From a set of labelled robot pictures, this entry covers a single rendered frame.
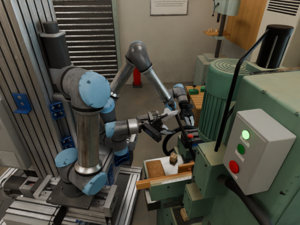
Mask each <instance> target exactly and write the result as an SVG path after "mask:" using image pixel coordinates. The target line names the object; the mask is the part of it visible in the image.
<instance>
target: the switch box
mask: <svg viewBox="0 0 300 225"><path fill-rule="evenodd" d="M244 130H248V131H249V133H250V139H248V140H246V139H245V140H246V141H247V142H248V143H249V144H250V145H249V147H248V146H247V145H246V144H245V143H244V142H243V141H242V140H241V139H240V136H241V135H242V132H243V131H244ZM242 136H243V135H242ZM295 140H296V135H294V134H293V133H292V132H290V131H289V130H288V129H287V128H285V127H284V126H282V125H281V124H280V123H279V122H278V121H276V120H275V119H274V118H272V117H271V116H270V115H268V114H267V113H266V112H264V111H263V110H262V109H252V110H245V111H238V112H237V114H236V117H235V120H234V124H233V127H232V131H231V134H230V137H229V141H228V145H227V148H226V151H225V155H224V158H223V164H224V165H225V167H226V168H227V170H228V171H229V173H230V174H231V176H232V177H233V178H234V180H235V181H236V183H237V184H238V186H239V187H240V189H241V190H242V191H243V193H244V194H245V195H250V194H255V193H259V192H264V191H268V190H269V188H270V186H271V184H272V182H273V181H274V179H275V177H276V175H277V173H278V171H279V170H280V168H281V166H282V164H283V162H284V160H285V158H286V156H287V154H288V153H289V151H290V149H291V147H292V145H293V143H294V141H295ZM240 143H241V144H243V145H244V147H245V150H246V152H245V154H244V155H241V156H242V157H243V158H244V161H242V160H241V159H240V158H239V156H238V155H237V154H236V153H235V151H236V150H237V146H238V144H240ZM231 160H234V161H235V162H236V163H237V165H238V168H239V169H238V173H237V174H236V176H237V179H236V178H235V177H234V175H233V174H232V172H231V171H230V170H229V162H230V161H231Z"/></svg>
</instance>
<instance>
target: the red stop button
mask: <svg viewBox="0 0 300 225"><path fill-rule="evenodd" d="M229 168H230V170H231V172H232V173H233V174H237V173H238V169H239V168H238V165H237V163H236V162H235V161H234V160H231V161H230V162H229Z"/></svg>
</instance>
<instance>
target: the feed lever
mask: <svg viewBox="0 0 300 225"><path fill-rule="evenodd" d="M174 105H175V102H174V101H172V100H170V101H169V102H168V106H169V107H171V108H172V110H173V111H175V108H174ZM175 117H176V120H177V122H178V124H179V127H180V129H181V132H182V134H183V137H184V139H185V141H186V144H187V146H188V148H189V151H190V153H191V155H192V158H193V160H194V162H195V159H196V156H195V154H194V151H193V149H192V147H191V144H190V142H189V140H188V137H187V135H186V133H185V131H184V128H183V126H182V124H181V121H180V119H179V117H178V114H176V115H175ZM193 169H194V165H192V168H191V171H192V174H193Z"/></svg>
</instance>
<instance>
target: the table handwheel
mask: <svg viewBox="0 0 300 225"><path fill-rule="evenodd" d="M183 128H184V130H190V129H197V127H195V126H192V125H184V126H183ZM173 131H175V133H171V134H168V135H167V136H166V137H165V138H164V140H163V143H162V150H163V152H164V154H165V155H166V156H170V155H171V152H173V151H174V149H171V150H170V151H167V142H168V140H169V139H170V138H171V137H172V136H173V135H174V134H176V133H177V132H179V131H181V129H180V127H178V128H176V129H174V130H173Z"/></svg>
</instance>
